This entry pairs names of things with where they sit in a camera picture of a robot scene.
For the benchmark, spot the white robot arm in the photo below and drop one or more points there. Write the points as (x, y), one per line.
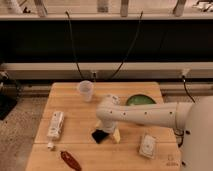
(195, 119)

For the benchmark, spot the black eraser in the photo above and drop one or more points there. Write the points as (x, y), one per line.
(99, 136)

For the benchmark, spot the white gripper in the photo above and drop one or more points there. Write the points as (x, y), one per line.
(109, 127)

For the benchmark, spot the green bowl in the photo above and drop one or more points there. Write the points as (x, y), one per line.
(139, 99)

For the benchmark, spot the white ceramic cup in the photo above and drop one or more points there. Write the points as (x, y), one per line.
(85, 89)

